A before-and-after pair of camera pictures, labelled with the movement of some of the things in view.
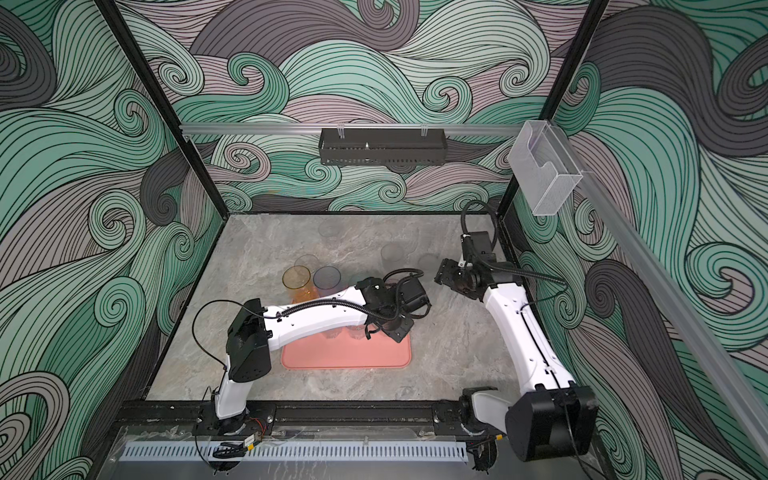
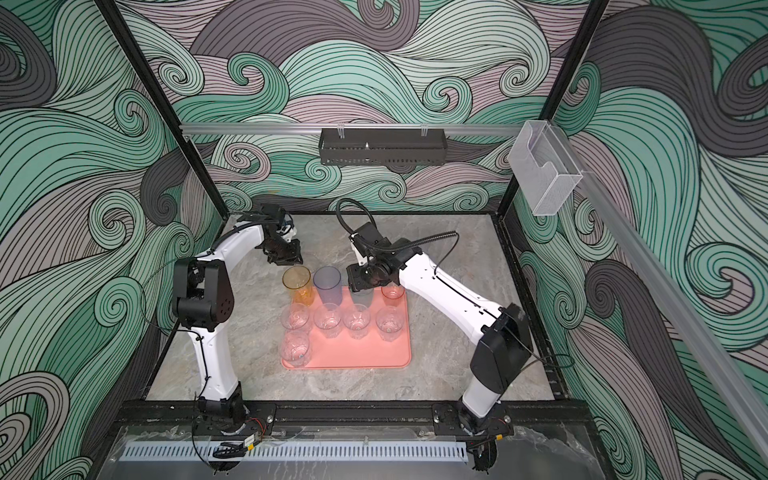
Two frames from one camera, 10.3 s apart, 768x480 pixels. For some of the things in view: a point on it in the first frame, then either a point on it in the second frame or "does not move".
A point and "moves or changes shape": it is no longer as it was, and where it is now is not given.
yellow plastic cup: [297, 282] does not move
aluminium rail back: [355, 128] does not move
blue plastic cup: [328, 281] does not move
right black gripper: [445, 274] → [356, 279]
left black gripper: [407, 326] → [294, 259]
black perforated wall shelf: [382, 147] does not move
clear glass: [310, 261] moves or changes shape
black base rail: [390, 412] does not move
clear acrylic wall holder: [544, 170] does not move
